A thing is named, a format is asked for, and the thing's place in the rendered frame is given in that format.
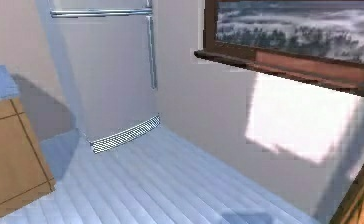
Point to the silver fridge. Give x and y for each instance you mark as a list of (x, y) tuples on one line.
[(113, 76)]

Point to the brown framed window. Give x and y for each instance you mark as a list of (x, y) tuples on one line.
[(290, 33)]

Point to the wooden cupboard with blue top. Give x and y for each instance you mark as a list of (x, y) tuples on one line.
[(13, 150)]

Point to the brown wooden cabinet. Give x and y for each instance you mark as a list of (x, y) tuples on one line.
[(358, 196)]

